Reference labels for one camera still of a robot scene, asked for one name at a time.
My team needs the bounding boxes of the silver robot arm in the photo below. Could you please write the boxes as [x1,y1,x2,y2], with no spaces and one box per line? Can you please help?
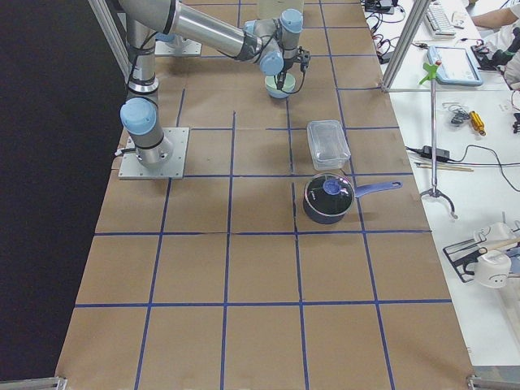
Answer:
[120,1,310,167]

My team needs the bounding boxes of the wooden chopsticks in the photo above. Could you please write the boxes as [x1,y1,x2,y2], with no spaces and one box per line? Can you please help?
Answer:
[414,162,474,172]

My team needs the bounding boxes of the metal reacher rod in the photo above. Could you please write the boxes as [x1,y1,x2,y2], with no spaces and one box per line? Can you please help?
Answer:
[420,79,458,220]

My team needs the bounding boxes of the green bowl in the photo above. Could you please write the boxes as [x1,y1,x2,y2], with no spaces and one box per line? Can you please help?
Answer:
[264,73,297,93]

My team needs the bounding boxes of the black power adapter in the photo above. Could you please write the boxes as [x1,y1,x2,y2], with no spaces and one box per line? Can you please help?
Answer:
[419,145,450,163]

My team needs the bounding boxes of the white keyboard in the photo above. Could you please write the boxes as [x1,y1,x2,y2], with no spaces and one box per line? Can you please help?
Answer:
[424,2,456,39]

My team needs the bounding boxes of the white round robot toy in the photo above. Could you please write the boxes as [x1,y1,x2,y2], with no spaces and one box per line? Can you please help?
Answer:
[474,222,519,288]

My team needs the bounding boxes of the yellow screwdriver tool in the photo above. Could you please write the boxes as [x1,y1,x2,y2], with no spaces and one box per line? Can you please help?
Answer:
[469,110,487,137]

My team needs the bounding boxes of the black wire stand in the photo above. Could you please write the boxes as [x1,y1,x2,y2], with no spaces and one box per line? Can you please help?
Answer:
[442,238,483,283]

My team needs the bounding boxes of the green clamp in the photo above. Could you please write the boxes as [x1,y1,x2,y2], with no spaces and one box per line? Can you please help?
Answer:
[419,60,442,85]

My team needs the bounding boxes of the aluminium frame post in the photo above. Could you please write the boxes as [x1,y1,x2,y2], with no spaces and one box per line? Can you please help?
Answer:
[380,0,429,93]

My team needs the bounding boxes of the dark blue saucepan with lid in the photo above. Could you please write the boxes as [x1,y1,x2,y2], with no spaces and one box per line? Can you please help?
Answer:
[302,173,402,224]

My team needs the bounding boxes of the blue teach pendant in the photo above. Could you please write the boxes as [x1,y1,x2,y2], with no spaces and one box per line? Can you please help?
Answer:
[427,45,483,86]

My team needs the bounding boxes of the blue bowl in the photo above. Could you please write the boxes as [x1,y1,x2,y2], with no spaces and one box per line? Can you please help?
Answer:
[267,89,293,99]

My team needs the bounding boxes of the clear plastic food container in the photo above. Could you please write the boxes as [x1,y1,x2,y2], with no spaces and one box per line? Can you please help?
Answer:
[306,119,351,171]

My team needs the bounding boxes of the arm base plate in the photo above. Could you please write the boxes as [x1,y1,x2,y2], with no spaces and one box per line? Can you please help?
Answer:
[155,36,202,57]
[118,128,189,180]

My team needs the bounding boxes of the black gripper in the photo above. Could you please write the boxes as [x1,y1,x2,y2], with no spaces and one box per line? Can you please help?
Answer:
[275,46,310,90]

